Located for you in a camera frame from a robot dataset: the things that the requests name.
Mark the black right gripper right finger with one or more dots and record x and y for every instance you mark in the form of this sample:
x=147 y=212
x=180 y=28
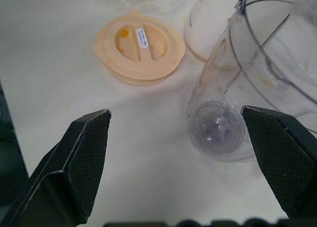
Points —
x=280 y=157

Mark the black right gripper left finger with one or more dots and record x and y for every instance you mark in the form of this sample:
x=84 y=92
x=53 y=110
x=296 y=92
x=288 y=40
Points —
x=81 y=167

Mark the clear plastic blender jar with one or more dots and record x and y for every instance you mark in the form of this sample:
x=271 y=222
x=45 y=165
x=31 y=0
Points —
x=223 y=71

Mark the cream round plastic lid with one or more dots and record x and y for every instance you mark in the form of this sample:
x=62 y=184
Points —
x=161 y=51

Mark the white blender base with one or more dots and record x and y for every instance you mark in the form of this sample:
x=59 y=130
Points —
x=205 y=26

